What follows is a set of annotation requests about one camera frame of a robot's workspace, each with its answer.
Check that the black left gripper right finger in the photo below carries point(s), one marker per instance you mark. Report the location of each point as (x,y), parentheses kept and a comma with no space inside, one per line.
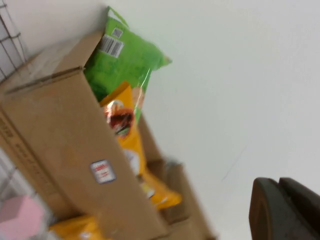
(305,215)

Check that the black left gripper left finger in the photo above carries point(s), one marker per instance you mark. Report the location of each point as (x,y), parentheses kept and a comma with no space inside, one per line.
(265,212)

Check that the small yellow snack packet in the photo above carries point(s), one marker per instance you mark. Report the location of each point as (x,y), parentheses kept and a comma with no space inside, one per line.
(72,227)

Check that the large cardboard box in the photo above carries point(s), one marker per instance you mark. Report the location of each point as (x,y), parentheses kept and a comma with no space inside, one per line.
(185,200)

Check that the large yellow chip bag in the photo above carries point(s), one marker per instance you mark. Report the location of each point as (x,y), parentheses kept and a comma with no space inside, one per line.
(130,150)

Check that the green chip bag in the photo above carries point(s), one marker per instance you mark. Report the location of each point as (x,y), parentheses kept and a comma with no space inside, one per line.
(125,65)

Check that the small cardboard box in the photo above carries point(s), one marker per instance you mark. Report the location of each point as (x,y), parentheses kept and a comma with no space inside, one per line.
(62,125)

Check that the pink block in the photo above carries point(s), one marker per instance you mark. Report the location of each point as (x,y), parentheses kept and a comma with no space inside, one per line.
(20,217)

